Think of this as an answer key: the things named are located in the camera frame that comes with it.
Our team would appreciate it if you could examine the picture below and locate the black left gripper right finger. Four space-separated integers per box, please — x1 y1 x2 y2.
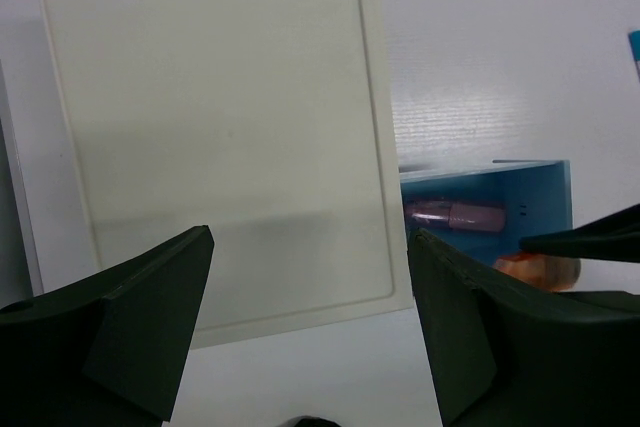
408 230 639 426

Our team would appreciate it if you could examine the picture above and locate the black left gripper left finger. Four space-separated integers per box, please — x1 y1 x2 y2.
1 226 214 426

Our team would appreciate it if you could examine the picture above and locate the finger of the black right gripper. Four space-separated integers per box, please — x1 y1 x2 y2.
519 204 640 262

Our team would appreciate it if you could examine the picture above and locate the blue transparent drawer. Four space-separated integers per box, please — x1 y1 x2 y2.
400 160 573 266

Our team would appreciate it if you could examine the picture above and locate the orange object in drawer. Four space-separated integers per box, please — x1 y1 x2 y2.
493 252 581 292

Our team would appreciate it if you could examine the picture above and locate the teal capped marker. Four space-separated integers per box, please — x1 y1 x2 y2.
628 30 640 75

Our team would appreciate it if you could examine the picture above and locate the white drawer cabinet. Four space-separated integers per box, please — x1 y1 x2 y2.
40 0 412 348

